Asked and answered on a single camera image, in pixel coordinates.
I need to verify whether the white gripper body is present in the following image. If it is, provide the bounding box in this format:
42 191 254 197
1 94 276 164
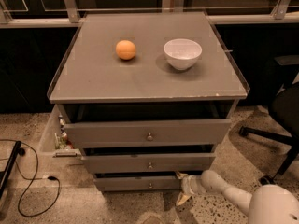
181 175 204 195

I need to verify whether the grey bottom drawer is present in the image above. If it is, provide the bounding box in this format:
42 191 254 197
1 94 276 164
94 175 181 192

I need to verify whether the grey drawer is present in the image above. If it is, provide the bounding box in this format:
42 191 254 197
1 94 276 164
81 153 216 174
94 175 181 192
64 119 231 148

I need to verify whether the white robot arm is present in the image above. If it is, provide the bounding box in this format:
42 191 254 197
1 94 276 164
176 170 299 224

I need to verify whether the grey middle drawer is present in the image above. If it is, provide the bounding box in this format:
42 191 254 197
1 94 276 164
81 153 216 174

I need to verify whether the grey drawer cabinet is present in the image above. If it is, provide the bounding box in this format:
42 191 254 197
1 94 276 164
48 13 249 181

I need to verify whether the grey top drawer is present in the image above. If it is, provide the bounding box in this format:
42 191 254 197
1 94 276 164
64 119 231 148

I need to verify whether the white bowl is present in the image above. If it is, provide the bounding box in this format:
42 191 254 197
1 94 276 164
164 38 203 71

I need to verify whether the black office chair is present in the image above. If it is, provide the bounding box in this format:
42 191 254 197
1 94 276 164
239 55 299 185

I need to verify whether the clear plastic storage bin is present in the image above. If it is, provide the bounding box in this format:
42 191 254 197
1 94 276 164
38 106 80 158

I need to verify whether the orange ball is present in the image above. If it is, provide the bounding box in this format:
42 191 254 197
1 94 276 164
116 40 136 61

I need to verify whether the black flat device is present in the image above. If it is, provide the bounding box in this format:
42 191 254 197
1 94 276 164
0 141 21 198

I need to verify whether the black cable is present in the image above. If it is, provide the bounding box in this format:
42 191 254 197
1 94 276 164
0 139 61 218

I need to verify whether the metal window frame rail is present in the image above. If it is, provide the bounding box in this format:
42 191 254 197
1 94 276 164
0 0 299 28

